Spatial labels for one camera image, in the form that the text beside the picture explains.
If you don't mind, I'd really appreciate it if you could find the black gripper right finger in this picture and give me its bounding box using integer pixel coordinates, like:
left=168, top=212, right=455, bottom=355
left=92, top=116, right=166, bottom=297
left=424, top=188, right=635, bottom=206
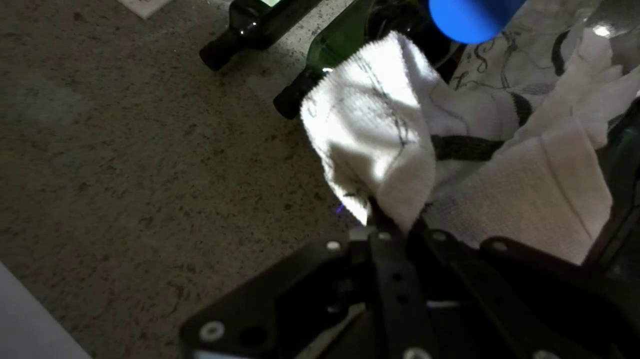
left=414, top=228, right=595, bottom=359

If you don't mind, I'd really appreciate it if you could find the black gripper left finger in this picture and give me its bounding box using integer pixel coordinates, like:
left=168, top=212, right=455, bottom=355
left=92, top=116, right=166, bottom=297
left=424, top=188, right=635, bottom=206
left=178, top=240, right=374, bottom=359

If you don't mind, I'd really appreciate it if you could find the white towel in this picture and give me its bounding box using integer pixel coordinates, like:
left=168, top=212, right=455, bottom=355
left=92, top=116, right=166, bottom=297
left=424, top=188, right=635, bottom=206
left=300, top=30, right=637, bottom=264

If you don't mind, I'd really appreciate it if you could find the vegetable oil bottle blue cap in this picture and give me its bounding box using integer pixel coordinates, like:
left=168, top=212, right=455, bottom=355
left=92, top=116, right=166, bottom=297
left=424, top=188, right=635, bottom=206
left=427, top=0, right=526, bottom=44

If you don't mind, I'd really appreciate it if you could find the tall dark olive oil bottle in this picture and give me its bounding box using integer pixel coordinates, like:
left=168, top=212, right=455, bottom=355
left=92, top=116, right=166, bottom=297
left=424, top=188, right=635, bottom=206
left=199, top=0, right=319, bottom=70

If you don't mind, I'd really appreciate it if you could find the dark wine bottle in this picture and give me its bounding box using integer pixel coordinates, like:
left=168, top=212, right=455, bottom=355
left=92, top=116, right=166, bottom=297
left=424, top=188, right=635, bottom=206
left=272, top=0, right=425, bottom=120

